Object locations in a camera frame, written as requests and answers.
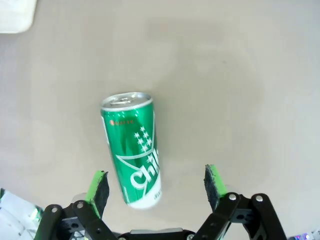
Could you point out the green Chilsung soda can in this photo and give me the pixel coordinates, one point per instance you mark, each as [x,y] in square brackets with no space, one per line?
[130,150]

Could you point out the cream plastic shopping basket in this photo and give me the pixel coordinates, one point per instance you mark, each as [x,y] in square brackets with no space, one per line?
[15,15]

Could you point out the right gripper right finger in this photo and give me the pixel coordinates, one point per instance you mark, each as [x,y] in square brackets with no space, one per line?
[215,192]

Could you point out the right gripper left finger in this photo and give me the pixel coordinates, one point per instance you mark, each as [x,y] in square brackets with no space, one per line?
[97,192]

